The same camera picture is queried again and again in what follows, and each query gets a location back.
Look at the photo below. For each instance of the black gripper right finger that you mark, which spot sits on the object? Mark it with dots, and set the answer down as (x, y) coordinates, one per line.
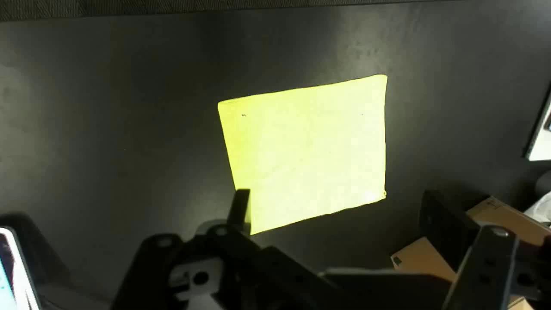
(485, 270)

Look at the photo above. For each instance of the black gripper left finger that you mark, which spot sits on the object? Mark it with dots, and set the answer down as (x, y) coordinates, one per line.
(240, 210)

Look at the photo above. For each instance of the yellow towel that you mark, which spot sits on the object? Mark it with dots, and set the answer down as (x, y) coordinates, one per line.
(311, 149)

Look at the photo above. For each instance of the taped cardboard box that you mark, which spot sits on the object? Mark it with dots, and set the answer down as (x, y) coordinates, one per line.
(509, 218)

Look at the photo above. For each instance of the small labelled cardboard box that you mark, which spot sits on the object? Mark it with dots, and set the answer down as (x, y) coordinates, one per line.
(424, 259)

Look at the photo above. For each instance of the white framed screen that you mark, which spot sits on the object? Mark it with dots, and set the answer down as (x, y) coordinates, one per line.
(541, 130)

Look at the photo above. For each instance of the white edged tablet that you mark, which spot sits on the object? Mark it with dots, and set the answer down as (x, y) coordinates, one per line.
(14, 277)

